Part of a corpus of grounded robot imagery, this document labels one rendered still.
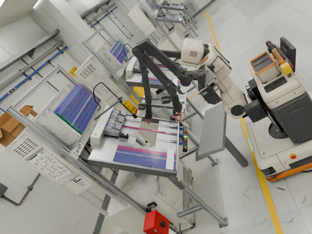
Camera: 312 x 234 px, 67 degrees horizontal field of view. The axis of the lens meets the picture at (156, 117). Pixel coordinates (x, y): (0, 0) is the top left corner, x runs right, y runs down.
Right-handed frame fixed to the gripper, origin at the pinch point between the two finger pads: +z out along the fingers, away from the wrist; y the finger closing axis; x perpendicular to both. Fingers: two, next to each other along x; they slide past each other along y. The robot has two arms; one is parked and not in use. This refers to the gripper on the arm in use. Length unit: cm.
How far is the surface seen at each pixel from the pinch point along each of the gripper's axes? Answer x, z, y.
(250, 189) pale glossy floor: 99, 38, 38
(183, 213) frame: 40, 50, 62
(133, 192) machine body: -8, 52, 45
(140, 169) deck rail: 2, 4, 60
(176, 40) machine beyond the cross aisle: 16, 42, -441
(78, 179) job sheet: -51, 22, 60
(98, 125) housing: -41.5, -10.2, 25.3
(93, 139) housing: -42, -7, 41
